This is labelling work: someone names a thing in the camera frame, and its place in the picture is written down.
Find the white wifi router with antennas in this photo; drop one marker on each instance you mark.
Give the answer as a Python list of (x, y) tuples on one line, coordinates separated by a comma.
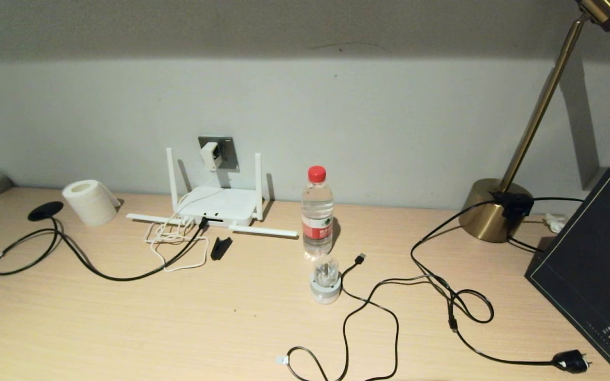
[(225, 203)]

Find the clear water bottle red cap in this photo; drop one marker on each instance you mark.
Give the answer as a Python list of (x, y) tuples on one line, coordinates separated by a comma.
[(317, 211)]

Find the small black plastic clip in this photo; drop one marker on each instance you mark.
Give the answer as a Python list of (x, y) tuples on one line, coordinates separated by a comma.
[(221, 247)]

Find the brass desk lamp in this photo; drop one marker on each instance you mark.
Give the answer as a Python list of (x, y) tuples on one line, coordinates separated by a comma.
[(487, 217)]

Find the white toilet paper roll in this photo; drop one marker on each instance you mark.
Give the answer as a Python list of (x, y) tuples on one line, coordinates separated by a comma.
[(90, 203)]

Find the white crumpled wrapper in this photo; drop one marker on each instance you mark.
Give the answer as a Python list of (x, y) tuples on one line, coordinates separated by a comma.
[(555, 223)]

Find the black round desk grommet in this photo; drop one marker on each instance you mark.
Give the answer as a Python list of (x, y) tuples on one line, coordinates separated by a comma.
[(45, 210)]

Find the black box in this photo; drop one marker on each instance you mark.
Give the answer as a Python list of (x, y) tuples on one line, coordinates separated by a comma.
[(591, 254)]

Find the grey wall power socket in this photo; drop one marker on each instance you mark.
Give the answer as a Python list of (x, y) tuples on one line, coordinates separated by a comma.
[(229, 152)]

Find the black inline lamp switch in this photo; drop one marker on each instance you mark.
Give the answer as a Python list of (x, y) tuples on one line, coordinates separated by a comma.
[(514, 203)]

